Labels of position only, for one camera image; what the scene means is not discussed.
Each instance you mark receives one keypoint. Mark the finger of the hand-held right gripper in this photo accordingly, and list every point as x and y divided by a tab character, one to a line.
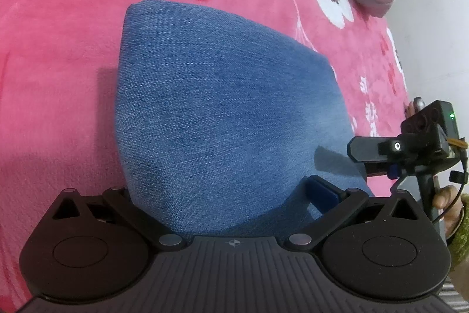
366	150

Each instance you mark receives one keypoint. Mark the blue denim jeans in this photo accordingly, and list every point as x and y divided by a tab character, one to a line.
220	107

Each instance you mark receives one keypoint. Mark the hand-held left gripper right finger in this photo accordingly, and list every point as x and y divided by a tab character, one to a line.
322	194

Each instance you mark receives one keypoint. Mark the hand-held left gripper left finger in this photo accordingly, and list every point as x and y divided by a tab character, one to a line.
124	210

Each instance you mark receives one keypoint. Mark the person's right hand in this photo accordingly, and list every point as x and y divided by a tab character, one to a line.
450	197

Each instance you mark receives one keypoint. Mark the person's right forearm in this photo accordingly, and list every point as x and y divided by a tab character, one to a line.
461	247

